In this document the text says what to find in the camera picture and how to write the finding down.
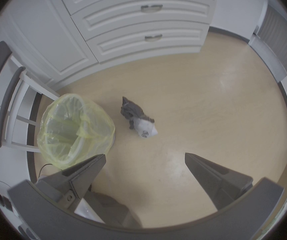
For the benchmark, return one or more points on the yellow plastic bag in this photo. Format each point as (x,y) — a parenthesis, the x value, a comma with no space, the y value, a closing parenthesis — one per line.
(96,119)

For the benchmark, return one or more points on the crumpled black plastic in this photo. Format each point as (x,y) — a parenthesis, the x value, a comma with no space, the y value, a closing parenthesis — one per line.
(131,110)

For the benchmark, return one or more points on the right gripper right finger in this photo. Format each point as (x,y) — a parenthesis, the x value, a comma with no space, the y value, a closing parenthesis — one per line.
(208,179)

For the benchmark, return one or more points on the white trash bin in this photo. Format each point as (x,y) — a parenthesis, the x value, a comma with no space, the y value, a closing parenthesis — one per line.
(79,146)

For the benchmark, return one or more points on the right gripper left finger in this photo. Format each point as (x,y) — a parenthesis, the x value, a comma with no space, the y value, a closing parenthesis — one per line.
(83,176)

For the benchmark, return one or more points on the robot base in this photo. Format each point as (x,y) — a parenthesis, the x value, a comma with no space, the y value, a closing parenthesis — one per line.
(88,210)

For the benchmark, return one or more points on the white wardrobe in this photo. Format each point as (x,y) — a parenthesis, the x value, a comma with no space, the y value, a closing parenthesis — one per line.
(133,34)

